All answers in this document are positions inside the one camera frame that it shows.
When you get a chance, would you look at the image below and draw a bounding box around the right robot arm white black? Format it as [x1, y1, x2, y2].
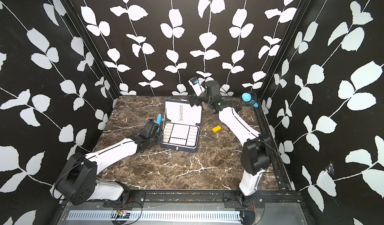
[188, 77, 272, 199]

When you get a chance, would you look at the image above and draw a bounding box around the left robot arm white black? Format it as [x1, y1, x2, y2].
[54, 120, 163, 205]

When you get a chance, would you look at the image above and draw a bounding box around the blue handheld microphone lying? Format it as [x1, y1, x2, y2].
[156, 114, 162, 133]

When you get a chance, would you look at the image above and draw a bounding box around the yellow rectangular block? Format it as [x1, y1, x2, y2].
[212, 126, 222, 133]

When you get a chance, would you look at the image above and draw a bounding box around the blue microphone on tripod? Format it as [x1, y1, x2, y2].
[242, 91, 259, 108]

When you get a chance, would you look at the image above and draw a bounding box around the small green circuit board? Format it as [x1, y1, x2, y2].
[115, 211, 131, 220]

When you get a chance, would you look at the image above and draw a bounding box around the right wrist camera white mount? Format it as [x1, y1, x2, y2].
[189, 76, 205, 96]

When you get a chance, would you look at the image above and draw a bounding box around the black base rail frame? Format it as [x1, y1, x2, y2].
[56, 188, 301, 214]

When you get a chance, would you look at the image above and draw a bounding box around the white slotted cable duct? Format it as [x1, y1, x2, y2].
[65, 210, 241, 223]

